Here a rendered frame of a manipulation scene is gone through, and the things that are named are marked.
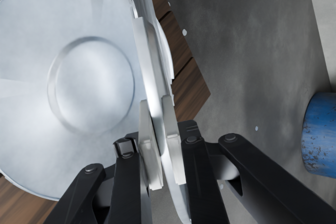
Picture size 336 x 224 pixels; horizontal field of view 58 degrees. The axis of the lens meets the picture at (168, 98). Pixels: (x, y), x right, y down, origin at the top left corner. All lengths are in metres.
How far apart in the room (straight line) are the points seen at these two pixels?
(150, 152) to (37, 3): 0.26
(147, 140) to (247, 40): 1.32
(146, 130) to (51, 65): 0.22
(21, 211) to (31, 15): 0.22
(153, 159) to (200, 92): 0.42
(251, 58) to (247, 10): 0.22
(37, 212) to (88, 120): 0.12
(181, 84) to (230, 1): 0.86
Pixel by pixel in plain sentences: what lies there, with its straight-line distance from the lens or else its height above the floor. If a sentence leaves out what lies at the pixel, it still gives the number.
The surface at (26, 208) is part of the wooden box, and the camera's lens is 0.40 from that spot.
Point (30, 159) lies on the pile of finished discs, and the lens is 0.38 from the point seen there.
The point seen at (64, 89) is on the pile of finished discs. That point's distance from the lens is 0.38.
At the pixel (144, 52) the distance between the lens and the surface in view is 0.19.
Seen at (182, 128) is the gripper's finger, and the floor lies 0.58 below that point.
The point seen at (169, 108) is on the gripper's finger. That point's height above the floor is 0.57.
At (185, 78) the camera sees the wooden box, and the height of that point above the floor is 0.35.
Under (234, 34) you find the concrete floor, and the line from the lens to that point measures 1.36.
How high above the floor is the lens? 0.70
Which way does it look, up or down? 43 degrees down
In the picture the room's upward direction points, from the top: 95 degrees clockwise
